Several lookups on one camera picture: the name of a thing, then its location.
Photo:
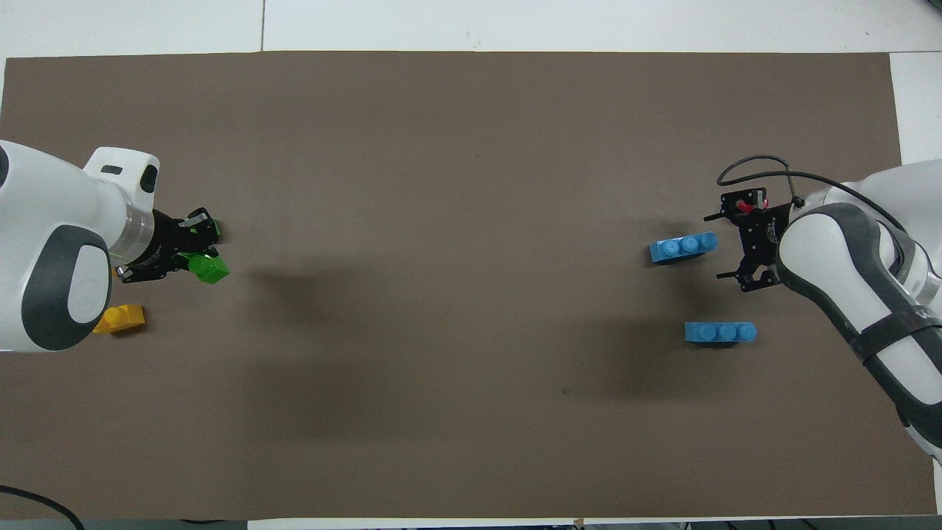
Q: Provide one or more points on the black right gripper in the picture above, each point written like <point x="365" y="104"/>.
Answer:
<point x="762" y="243"/>

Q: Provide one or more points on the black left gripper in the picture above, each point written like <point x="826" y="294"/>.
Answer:
<point x="158" y="243"/>

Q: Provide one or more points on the plain green two-stud brick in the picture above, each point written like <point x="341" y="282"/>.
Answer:
<point x="210" y="269"/>

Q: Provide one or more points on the blue three-stud brick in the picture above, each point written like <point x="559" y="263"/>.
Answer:
<point x="720" y="333"/>
<point x="683" y="246"/>

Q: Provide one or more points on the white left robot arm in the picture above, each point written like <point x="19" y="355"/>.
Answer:
<point x="51" y="243"/>

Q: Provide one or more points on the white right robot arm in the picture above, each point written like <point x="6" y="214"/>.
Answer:
<point x="868" y="272"/>

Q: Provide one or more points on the red one-stud brick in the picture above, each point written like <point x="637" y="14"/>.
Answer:
<point x="745" y="208"/>

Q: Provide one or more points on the brown table mat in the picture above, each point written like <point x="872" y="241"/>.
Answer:
<point x="471" y="184"/>

